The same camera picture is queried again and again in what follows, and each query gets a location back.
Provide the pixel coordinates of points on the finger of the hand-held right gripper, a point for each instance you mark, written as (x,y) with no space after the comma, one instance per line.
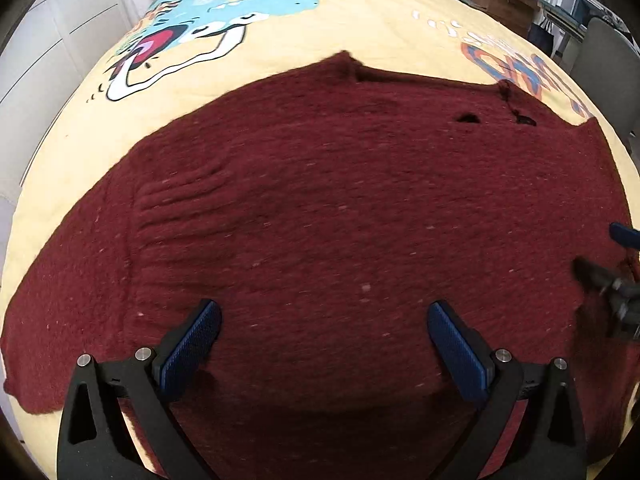
(625,234)
(597,275)

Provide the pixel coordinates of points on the grey chair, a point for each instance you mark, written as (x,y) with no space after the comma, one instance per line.
(607,60)

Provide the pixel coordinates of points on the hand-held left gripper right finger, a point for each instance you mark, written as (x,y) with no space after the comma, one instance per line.
(457,350)

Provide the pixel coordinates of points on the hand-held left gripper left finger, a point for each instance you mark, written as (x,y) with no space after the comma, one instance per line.
(192,347)

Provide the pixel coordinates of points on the white wardrobe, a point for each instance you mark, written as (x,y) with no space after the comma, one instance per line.
(60,45)

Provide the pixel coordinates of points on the dark shopping bag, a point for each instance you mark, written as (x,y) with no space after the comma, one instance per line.
(540,37)

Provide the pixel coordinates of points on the yellow printed bedsheet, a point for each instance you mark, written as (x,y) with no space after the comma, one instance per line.
(380,25)

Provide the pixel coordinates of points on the maroon knit sweater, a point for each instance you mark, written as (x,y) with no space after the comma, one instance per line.
(350,200)

